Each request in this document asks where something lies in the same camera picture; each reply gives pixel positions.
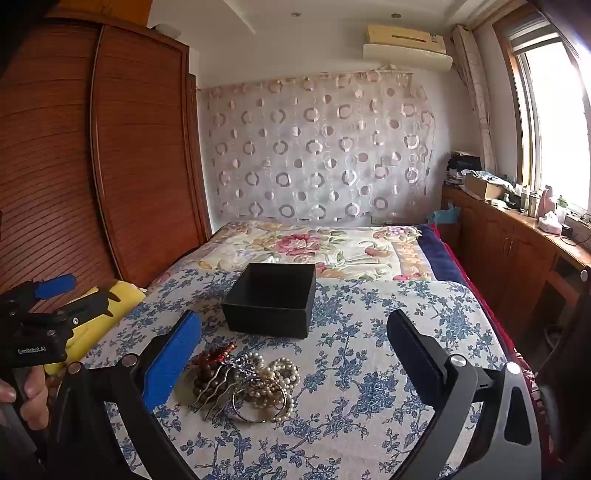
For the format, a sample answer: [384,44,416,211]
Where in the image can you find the red blanket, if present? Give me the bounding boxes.
[429,224,537,386]

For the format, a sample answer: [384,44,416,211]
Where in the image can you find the black square box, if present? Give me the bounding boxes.
[221,263,317,340]

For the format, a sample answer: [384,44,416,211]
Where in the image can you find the metal hair comb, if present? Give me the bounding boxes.
[191,360,246,410]

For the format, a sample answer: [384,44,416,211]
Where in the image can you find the white tissue box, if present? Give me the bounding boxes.
[537,214,564,236]

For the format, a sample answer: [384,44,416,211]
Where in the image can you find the navy blue blanket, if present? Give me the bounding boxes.
[416,224,468,285]

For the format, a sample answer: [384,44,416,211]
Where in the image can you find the silver bangle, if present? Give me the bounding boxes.
[230,382,296,425]

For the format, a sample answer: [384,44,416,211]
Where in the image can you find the dark red bead ornament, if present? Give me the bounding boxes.
[191,343,237,371]

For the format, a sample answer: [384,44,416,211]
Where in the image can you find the flower print cream blanket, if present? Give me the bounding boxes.
[195,220,438,283]

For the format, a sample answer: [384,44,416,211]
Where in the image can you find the patterned window curtain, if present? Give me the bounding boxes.
[451,25,498,175]

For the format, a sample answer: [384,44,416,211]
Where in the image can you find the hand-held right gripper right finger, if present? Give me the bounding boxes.
[386,309,542,480]

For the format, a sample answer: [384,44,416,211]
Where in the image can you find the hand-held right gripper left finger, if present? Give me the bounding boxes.
[47,309,204,480]

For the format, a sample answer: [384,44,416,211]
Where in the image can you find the beige air conditioner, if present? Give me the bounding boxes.
[366,23,448,53]

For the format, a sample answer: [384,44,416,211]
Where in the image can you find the teal cloth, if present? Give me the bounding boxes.
[427,207,463,227]

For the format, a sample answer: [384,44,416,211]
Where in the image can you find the pile of dark clothes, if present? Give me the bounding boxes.
[446,151,484,186]

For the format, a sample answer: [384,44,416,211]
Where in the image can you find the wooden cabinet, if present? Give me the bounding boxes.
[440,184,591,354]

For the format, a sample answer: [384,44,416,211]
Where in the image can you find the circle pattern wall curtain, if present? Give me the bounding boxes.
[198,68,438,223]

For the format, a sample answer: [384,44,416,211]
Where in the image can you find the window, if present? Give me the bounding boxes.
[493,9,591,214]

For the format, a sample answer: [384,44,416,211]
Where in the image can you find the person's left hand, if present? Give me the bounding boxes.
[0,367,49,431]

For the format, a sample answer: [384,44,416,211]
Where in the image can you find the wooden slatted wardrobe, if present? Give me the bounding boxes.
[0,9,214,298]

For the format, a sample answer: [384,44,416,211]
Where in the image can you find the brown bead bracelet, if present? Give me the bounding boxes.
[184,362,232,404]

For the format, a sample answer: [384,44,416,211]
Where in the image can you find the blue floral white cloth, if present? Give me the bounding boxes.
[81,268,511,480]

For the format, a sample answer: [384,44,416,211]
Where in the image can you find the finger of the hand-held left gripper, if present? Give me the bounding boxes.
[28,287,122,330]
[4,274,78,306]

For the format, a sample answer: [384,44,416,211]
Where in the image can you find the yellow pillow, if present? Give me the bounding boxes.
[44,280,147,376]

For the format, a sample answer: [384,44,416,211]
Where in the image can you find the pearl necklace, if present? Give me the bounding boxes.
[233,353,302,422]

